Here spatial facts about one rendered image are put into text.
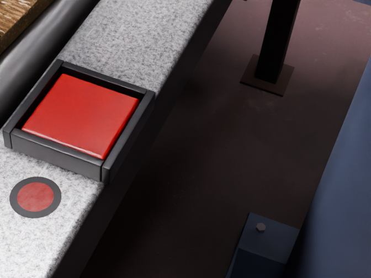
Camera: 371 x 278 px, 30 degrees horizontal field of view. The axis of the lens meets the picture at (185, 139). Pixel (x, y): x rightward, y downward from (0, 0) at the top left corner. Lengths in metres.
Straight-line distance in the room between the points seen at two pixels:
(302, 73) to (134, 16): 1.38
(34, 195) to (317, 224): 0.75
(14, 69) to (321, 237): 0.73
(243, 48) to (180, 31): 1.40
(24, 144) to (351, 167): 0.63
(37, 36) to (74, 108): 0.09
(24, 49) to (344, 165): 0.60
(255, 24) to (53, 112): 1.60
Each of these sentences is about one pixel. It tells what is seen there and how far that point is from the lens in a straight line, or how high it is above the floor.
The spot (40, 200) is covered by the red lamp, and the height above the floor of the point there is 0.92.
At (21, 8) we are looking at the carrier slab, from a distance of 0.54.
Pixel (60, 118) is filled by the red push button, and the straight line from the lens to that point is 0.47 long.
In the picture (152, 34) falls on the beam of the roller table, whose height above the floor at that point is 0.92.
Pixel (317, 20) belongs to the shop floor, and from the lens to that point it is 2.11.
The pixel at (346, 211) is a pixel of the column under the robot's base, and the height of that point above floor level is 0.45.
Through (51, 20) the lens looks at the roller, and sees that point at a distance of 0.56.
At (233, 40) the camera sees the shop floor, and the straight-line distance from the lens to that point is 1.97.
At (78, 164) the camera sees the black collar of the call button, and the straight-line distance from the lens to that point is 0.44.
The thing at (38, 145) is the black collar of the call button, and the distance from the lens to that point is 0.45.
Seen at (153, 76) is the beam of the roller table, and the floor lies 0.92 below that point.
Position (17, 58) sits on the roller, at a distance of 0.52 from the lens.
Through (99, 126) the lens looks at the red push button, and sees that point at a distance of 0.46.
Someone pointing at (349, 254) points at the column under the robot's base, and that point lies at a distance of 1.13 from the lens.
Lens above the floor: 1.27
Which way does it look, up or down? 49 degrees down
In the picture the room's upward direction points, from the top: 8 degrees clockwise
